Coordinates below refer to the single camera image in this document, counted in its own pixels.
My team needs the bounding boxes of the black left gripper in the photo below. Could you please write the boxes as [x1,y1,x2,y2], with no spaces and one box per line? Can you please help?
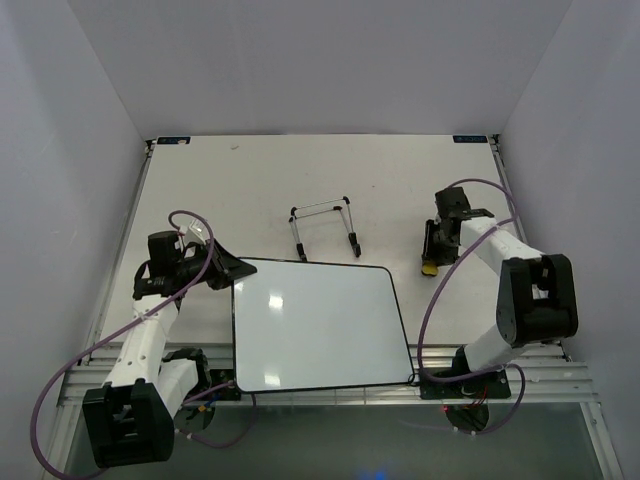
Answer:
[176,238,258,291]

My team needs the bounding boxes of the yellow whiteboard eraser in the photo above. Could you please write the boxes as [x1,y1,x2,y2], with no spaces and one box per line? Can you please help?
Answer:
[421,262,439,277]

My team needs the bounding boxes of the white whiteboard black frame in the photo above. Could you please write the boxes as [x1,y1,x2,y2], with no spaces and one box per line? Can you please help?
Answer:
[232,259,414,394]

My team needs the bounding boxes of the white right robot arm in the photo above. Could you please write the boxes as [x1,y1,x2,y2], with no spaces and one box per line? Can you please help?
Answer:
[418,185,578,400]

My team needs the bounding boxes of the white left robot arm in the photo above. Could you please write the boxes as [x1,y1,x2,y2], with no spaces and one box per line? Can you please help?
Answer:
[82,227,257,469]

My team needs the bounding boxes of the black metal easel stand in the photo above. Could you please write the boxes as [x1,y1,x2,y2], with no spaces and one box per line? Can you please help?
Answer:
[288,195,362,262]

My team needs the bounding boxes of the blue label sticker right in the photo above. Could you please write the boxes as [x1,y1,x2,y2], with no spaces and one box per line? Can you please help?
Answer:
[452,135,488,144]

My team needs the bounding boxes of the blue label sticker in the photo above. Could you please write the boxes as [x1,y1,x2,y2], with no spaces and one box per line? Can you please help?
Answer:
[452,135,488,144]
[156,136,191,145]

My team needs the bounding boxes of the blue label sticker left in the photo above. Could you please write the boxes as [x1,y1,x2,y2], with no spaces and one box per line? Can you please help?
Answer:
[156,136,191,145]

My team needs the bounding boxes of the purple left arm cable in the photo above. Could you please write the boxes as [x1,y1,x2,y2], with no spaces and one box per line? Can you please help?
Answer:
[30,209,258,478]

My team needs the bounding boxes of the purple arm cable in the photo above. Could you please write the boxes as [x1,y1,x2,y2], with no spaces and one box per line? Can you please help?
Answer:
[399,178,527,435]
[30,209,258,478]

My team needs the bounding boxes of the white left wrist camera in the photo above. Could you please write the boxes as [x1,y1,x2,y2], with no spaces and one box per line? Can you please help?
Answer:
[178,219,209,246]

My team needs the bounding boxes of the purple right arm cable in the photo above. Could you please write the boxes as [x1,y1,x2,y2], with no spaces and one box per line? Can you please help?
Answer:
[399,178,527,435]

